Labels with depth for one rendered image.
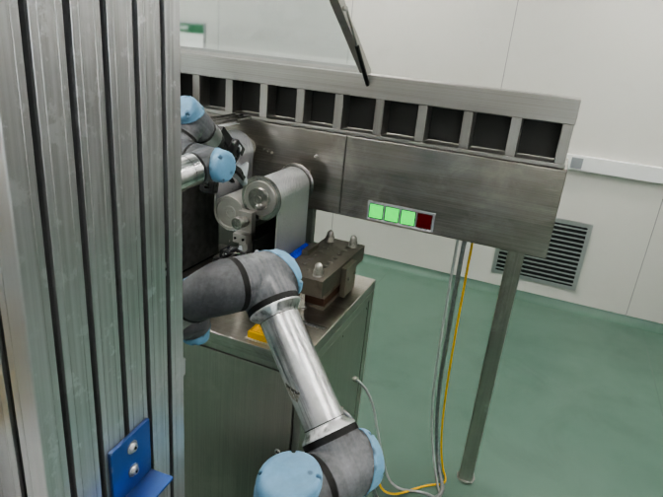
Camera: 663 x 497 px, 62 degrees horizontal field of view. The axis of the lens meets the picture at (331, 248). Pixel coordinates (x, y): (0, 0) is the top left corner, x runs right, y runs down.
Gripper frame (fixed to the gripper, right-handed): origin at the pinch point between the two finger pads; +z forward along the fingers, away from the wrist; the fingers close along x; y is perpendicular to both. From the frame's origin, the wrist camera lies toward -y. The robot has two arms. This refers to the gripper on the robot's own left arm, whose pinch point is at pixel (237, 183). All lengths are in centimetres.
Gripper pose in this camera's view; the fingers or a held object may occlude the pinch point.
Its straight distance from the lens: 165.5
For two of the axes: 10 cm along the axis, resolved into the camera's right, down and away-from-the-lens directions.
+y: 3.2, -9.0, 2.8
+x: -9.2, -2.2, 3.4
